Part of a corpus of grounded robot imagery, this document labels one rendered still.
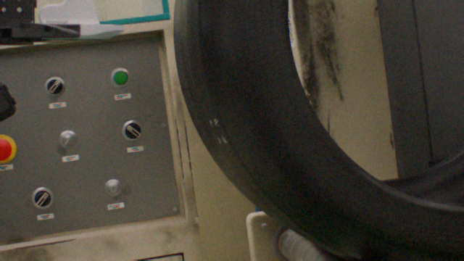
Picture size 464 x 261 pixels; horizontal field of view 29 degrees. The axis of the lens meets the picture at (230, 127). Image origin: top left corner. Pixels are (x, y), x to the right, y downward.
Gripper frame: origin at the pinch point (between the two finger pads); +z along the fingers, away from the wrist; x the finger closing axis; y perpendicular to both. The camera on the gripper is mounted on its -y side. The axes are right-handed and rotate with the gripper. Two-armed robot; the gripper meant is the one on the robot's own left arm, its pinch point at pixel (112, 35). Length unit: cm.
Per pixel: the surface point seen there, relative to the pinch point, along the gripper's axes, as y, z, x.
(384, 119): -11, 41, 27
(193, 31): 0.0, 8.3, -6.2
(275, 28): -0.2, 15.7, -12.4
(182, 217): -30, 15, 66
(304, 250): -27.0, 24.6, 10.7
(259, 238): -27.6, 21.6, 24.7
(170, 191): -25, 13, 66
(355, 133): -12.8, 36.9, 27.3
